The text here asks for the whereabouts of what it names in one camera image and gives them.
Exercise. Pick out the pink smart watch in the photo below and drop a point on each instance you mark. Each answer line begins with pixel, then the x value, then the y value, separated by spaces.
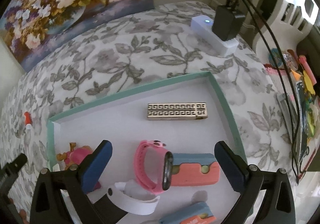
pixel 143 164

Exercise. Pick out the teal shallow box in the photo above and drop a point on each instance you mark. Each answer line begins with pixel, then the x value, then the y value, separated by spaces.
pixel 125 126

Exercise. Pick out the white wrist watch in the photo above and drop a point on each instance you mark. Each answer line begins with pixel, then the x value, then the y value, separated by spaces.
pixel 135 205

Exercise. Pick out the white carved furniture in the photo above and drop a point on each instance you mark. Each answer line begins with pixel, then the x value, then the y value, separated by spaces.
pixel 282 14

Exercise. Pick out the pink highlighter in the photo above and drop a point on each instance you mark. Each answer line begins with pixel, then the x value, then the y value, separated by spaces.
pixel 306 66

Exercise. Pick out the black power adapter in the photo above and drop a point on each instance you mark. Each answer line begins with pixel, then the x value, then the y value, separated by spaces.
pixel 225 23

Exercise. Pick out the yellow sticky notes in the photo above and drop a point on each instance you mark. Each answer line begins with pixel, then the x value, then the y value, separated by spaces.
pixel 310 84

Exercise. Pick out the white power strip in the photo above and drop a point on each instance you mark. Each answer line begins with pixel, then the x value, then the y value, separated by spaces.
pixel 202 29

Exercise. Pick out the round teal disc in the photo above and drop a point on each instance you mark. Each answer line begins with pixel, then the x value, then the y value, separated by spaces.
pixel 275 58

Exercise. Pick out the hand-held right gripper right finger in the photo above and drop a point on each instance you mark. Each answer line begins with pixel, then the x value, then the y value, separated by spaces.
pixel 230 166

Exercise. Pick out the grey flat case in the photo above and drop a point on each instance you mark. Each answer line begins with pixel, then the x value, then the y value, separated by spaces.
pixel 283 106

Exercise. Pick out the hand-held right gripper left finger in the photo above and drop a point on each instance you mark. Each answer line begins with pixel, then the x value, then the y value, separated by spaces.
pixel 97 166

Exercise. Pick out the grey floral bedspread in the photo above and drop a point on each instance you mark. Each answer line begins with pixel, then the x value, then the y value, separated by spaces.
pixel 150 39

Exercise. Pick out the small pink blue case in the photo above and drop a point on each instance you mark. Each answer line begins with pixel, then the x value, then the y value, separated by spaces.
pixel 190 216

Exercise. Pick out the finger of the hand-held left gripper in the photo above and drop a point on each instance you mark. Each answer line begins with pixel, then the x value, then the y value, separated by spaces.
pixel 17 162

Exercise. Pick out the pink toy pup figure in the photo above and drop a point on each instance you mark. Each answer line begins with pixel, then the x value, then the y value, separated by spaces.
pixel 77 155

